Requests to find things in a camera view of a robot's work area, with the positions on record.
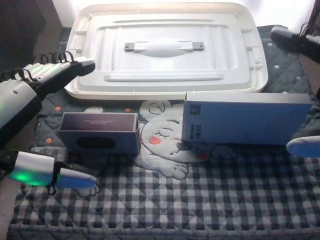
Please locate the grey quilt with printed bear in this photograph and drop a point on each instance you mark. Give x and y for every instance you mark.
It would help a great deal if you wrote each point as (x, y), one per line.
(175, 200)

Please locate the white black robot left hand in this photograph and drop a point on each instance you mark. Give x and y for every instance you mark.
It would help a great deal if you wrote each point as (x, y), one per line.
(20, 100)

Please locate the small dark purple box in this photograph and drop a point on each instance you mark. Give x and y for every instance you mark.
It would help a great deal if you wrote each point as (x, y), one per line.
(105, 137)

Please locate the large blue box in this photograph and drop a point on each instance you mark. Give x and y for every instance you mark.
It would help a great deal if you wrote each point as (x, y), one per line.
(245, 122)

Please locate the large white plastic lid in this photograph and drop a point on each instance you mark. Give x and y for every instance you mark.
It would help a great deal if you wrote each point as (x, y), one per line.
(162, 75)

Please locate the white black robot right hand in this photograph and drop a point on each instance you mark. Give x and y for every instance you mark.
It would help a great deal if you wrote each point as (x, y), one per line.
(303, 147)

